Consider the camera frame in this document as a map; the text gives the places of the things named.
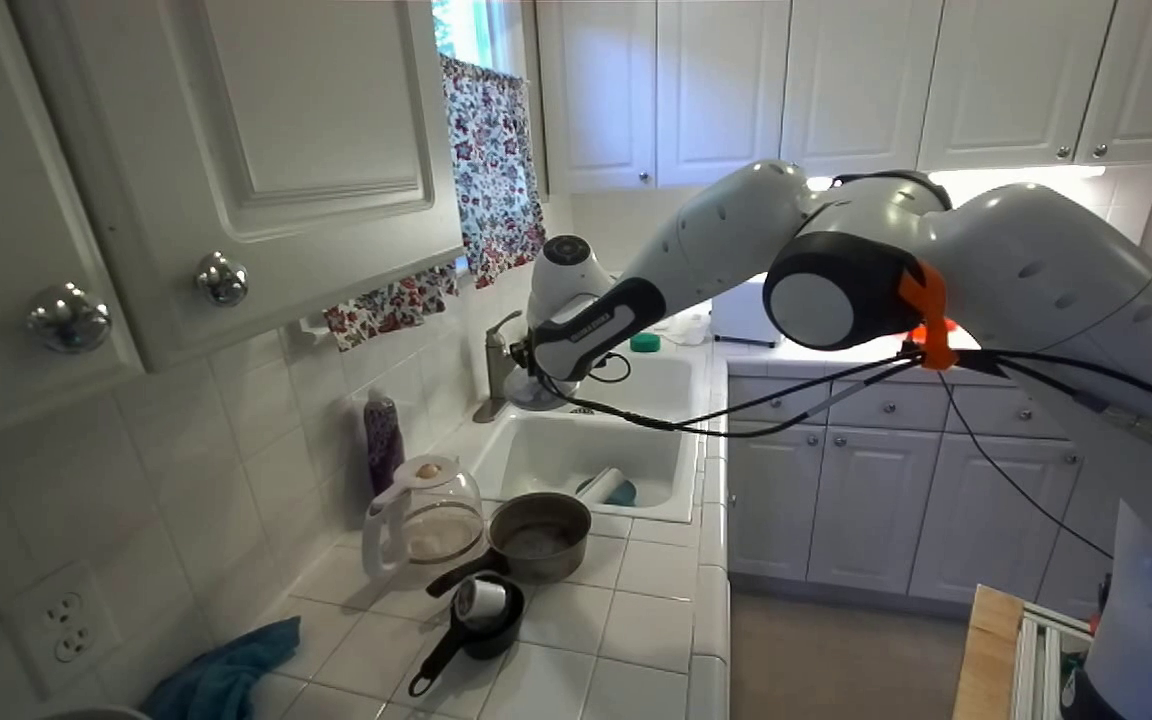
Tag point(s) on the glass coffee carafe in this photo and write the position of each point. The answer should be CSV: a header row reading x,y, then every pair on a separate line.
x,y
424,515

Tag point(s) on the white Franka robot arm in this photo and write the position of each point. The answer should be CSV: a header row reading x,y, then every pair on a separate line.
x,y
1041,280

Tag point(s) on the white cutting board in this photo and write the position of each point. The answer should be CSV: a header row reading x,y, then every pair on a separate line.
x,y
600,482

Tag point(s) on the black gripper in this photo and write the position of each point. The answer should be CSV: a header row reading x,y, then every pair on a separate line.
x,y
539,355

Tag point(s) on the white cabinet door round knob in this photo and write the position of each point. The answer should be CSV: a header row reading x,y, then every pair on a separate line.
x,y
3,227
259,145

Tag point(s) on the white upper cabinet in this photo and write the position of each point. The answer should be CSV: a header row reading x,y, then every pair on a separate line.
x,y
870,81

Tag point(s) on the brushed metal faucet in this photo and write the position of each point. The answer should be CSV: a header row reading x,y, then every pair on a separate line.
x,y
494,367

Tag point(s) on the white wall outlet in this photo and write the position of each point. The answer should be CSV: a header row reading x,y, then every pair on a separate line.
x,y
57,630

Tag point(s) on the aluminium base frame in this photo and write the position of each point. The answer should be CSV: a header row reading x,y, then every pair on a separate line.
x,y
1050,663

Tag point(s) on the blue terry towel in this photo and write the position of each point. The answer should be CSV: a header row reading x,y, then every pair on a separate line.
x,y
223,674

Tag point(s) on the white kitchen sink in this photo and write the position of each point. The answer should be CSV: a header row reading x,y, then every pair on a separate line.
x,y
560,455

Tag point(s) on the purple dish soap bottle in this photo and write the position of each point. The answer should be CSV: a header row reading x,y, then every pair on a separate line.
x,y
383,443

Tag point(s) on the floral window curtain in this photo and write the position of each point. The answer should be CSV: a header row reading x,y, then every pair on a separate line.
x,y
498,172

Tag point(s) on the white lower cabinets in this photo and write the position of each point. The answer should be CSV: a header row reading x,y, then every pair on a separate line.
x,y
898,495

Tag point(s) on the yellow green sponge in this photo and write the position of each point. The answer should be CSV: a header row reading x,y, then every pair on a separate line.
x,y
647,340

